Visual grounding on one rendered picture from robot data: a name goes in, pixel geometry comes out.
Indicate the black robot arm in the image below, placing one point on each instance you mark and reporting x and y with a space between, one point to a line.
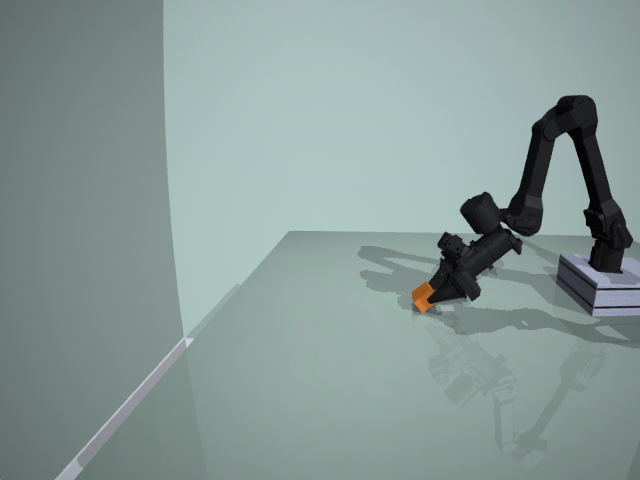
576 116

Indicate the orange block with black square face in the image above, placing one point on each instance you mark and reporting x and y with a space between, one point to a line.
420 296

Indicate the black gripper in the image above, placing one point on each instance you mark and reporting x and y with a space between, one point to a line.
452 281

